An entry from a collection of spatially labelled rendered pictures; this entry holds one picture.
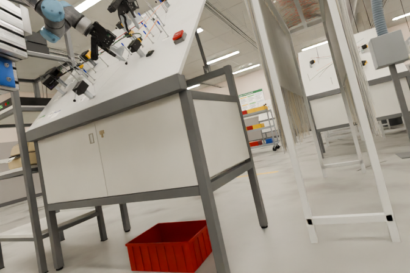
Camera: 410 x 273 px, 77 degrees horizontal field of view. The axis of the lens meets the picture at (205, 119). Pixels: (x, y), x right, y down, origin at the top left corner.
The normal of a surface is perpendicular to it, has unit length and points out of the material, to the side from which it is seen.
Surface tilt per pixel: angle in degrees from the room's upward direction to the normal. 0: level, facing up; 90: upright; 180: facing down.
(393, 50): 90
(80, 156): 90
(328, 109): 90
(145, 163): 90
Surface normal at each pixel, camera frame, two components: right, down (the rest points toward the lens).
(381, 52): -0.45, 0.03
